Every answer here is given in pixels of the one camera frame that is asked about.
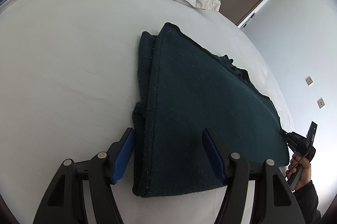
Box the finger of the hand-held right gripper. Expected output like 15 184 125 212
279 130 295 153

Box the person's right hand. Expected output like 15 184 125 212
286 154 313 191

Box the thin striped stick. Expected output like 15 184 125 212
243 13 256 30

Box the person's right forearm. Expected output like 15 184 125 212
292 179 323 224

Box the bed with white sheet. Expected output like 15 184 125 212
0 0 298 224

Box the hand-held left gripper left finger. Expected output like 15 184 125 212
33 127 136 224

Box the dark green towel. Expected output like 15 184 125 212
132 22 289 198

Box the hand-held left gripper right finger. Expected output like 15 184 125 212
201 128 306 224

